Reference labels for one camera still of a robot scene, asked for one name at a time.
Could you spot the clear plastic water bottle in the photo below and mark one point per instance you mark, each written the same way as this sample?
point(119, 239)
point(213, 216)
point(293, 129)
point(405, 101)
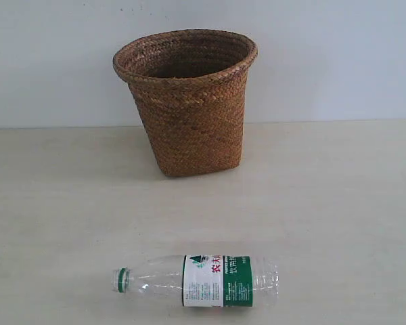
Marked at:
point(201, 281)

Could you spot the brown woven wicker basket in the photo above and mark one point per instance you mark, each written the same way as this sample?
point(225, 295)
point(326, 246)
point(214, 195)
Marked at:
point(189, 87)

